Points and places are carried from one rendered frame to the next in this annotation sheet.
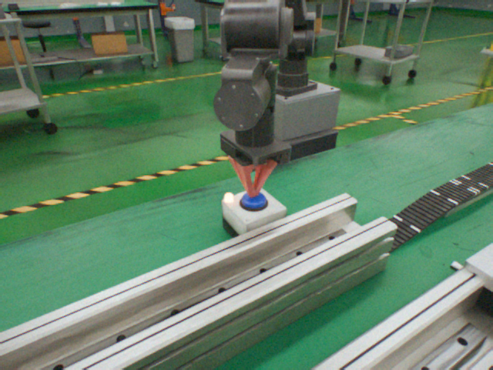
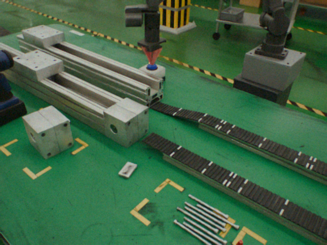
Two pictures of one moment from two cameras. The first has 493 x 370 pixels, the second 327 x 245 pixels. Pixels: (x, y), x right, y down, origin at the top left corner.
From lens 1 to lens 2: 1.04 m
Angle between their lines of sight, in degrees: 56
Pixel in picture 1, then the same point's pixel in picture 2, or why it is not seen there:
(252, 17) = not seen: outside the picture
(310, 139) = (253, 85)
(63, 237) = (129, 52)
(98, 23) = not seen: outside the picture
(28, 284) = (108, 55)
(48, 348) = (80, 55)
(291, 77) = (263, 43)
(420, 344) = (99, 101)
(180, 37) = not seen: outside the picture
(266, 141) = (147, 40)
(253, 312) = (98, 74)
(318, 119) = (268, 78)
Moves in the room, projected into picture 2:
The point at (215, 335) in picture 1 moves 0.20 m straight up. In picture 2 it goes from (89, 72) to (82, 19)
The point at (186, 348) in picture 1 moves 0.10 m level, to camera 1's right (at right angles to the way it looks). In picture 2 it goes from (84, 68) to (88, 80)
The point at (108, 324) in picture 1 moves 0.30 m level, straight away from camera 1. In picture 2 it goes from (88, 59) to (136, 40)
